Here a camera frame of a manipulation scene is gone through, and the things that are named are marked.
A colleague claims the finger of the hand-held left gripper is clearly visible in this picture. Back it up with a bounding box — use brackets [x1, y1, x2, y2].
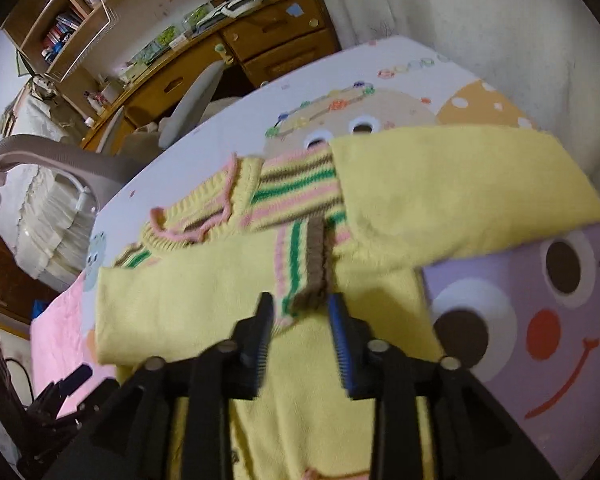
[72, 379, 123, 431]
[27, 365, 94, 428]

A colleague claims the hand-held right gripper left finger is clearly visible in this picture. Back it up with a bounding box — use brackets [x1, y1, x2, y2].
[45, 292, 276, 480]

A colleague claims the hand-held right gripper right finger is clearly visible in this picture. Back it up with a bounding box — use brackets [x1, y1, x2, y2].
[327, 292, 562, 480]

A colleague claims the yellow striped knit sweater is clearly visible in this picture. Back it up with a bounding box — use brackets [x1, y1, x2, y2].
[95, 125, 600, 480]

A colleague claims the dark wooden cabinet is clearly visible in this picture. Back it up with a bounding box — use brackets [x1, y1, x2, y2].
[0, 220, 56, 322]

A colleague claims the white lace cover cloth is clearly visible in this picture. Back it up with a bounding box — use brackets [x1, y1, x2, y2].
[0, 85, 101, 281]

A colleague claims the cartoon printed bed sheet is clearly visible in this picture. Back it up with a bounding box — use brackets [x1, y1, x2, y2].
[30, 35, 600, 480]

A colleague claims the grey office chair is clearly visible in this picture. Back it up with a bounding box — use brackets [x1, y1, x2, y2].
[0, 57, 231, 206]

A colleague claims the wooden bookshelf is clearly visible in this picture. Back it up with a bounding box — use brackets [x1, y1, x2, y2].
[2, 0, 181, 106]

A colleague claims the wooden desk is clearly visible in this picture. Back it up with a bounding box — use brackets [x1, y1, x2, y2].
[80, 0, 341, 151]

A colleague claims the row of books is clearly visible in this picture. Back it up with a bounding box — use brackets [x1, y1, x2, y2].
[40, 10, 87, 61]

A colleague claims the white curtain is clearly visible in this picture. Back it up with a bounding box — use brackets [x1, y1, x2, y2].
[285, 0, 600, 196]

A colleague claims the black cable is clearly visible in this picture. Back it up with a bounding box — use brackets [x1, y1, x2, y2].
[4, 357, 35, 401]

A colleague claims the white wire rack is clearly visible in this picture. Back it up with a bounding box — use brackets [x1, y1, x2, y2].
[45, 0, 181, 81]

